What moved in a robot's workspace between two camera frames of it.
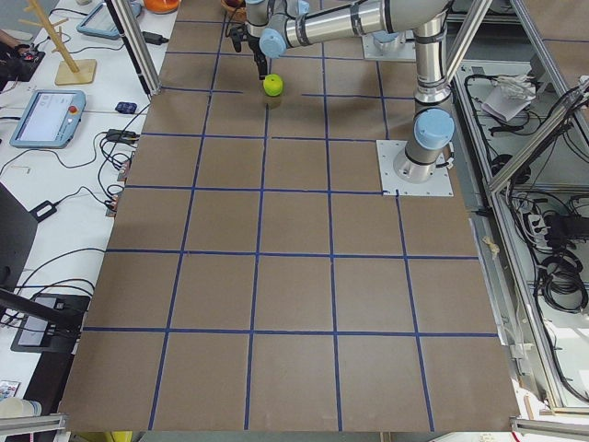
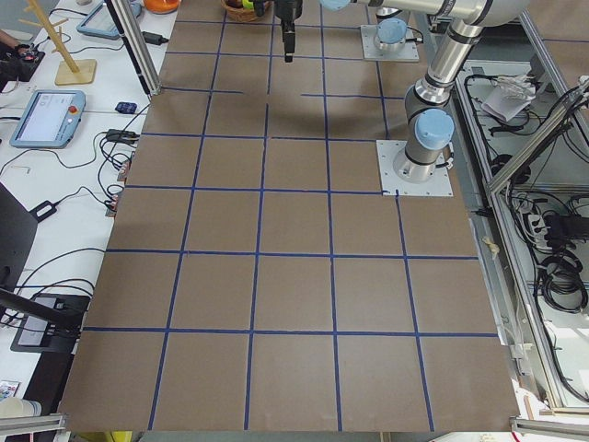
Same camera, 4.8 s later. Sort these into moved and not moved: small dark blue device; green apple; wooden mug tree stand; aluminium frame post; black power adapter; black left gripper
Moved: black left gripper; green apple
Not moved: black power adapter; wooden mug tree stand; aluminium frame post; small dark blue device
